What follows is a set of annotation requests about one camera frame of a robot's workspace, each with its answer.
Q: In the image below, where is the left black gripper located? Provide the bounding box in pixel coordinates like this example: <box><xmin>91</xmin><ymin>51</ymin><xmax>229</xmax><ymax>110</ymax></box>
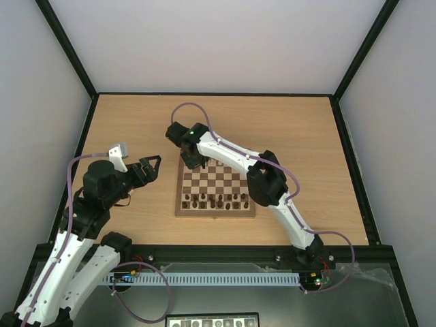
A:
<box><xmin>106</xmin><ymin>155</ymin><xmax>162</xmax><ymax>206</ymax></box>

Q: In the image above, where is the left controller board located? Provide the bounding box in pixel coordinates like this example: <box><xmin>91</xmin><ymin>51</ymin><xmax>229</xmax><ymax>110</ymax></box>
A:
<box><xmin>105</xmin><ymin>270</ymin><xmax>140</xmax><ymax>285</ymax></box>

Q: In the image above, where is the controller board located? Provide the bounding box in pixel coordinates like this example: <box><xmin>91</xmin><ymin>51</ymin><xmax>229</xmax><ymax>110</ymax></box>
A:
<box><xmin>301</xmin><ymin>270</ymin><xmax>332</xmax><ymax>286</ymax></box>
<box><xmin>105</xmin><ymin>270</ymin><xmax>140</xmax><ymax>285</ymax></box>

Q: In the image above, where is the dark chess pieces row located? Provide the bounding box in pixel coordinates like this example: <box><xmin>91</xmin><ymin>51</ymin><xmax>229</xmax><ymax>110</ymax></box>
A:
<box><xmin>181</xmin><ymin>200</ymin><xmax>251</xmax><ymax>211</ymax></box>
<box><xmin>182</xmin><ymin>193</ymin><xmax>249</xmax><ymax>202</ymax></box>

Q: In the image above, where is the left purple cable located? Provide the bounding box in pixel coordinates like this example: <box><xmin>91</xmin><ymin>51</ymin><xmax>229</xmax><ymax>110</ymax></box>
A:
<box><xmin>18</xmin><ymin>153</ymin><xmax>172</xmax><ymax>327</ymax></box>

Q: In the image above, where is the right controller board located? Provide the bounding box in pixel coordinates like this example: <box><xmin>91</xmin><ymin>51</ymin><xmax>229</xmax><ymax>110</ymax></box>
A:
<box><xmin>301</xmin><ymin>270</ymin><xmax>332</xmax><ymax>286</ymax></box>

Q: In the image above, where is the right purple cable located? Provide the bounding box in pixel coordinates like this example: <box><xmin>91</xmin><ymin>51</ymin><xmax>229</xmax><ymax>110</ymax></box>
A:
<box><xmin>169</xmin><ymin>102</ymin><xmax>356</xmax><ymax>296</ymax></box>

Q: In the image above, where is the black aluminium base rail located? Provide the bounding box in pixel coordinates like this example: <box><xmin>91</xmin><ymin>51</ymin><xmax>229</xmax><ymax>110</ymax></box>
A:
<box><xmin>35</xmin><ymin>243</ymin><xmax>396</xmax><ymax>270</ymax></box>

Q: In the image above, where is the dark chess pieces back row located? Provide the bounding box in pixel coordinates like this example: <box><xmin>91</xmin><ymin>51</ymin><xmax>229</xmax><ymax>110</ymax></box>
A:
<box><xmin>182</xmin><ymin>193</ymin><xmax>249</xmax><ymax>202</ymax></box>

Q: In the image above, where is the dark chess pieces front row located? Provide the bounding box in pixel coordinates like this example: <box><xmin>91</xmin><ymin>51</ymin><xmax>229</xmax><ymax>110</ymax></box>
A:
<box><xmin>181</xmin><ymin>200</ymin><xmax>251</xmax><ymax>211</ymax></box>

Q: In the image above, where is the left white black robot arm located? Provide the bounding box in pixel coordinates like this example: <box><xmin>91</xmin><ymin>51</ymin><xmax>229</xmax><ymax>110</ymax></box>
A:
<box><xmin>1</xmin><ymin>150</ymin><xmax>161</xmax><ymax>326</ymax></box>

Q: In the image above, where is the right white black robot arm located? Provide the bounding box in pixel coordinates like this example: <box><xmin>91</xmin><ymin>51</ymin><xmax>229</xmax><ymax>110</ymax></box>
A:
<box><xmin>166</xmin><ymin>122</ymin><xmax>324</xmax><ymax>267</ymax></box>

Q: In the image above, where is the purple cable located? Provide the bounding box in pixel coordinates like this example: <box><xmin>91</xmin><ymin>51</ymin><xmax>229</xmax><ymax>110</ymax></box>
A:
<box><xmin>169</xmin><ymin>102</ymin><xmax>356</xmax><ymax>296</ymax></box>
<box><xmin>18</xmin><ymin>153</ymin><xmax>172</xmax><ymax>327</ymax></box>

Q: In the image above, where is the printed reference sheet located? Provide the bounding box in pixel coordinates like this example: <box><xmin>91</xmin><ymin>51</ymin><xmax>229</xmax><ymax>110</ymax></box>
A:
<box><xmin>165</xmin><ymin>313</ymin><xmax>260</xmax><ymax>327</ymax></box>

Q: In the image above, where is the light blue cable duct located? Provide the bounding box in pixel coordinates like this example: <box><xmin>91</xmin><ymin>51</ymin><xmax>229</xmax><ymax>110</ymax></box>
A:
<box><xmin>99</xmin><ymin>272</ymin><xmax>300</xmax><ymax>287</ymax></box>

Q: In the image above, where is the wooden chess board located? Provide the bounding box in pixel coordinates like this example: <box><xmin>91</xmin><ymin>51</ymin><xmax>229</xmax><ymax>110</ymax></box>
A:
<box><xmin>175</xmin><ymin>159</ymin><xmax>255</xmax><ymax>218</ymax></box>

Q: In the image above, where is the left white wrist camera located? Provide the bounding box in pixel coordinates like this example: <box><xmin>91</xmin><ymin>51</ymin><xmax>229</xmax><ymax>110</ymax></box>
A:
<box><xmin>108</xmin><ymin>142</ymin><xmax>129</xmax><ymax>172</ymax></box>

